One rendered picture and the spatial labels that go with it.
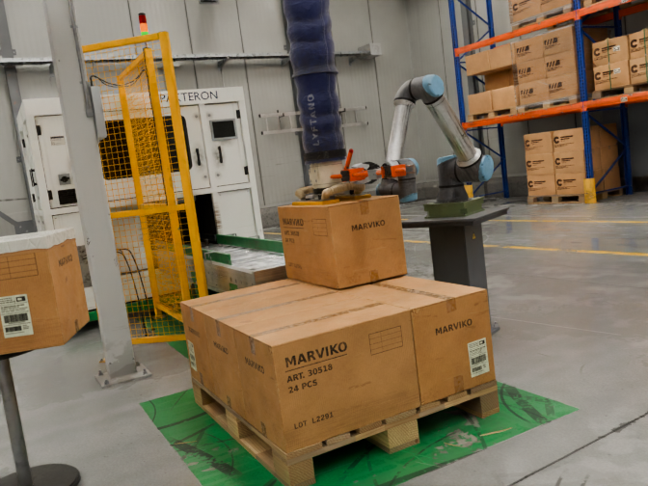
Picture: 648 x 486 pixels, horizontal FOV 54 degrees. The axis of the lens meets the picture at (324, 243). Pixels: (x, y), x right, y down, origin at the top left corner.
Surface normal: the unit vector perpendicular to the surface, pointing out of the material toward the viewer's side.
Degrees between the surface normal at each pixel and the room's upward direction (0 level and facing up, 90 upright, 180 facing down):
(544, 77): 90
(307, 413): 90
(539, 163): 90
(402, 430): 90
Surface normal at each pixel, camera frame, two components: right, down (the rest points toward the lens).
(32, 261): 0.13, 0.11
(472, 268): 0.78, -0.02
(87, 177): 0.48, 0.04
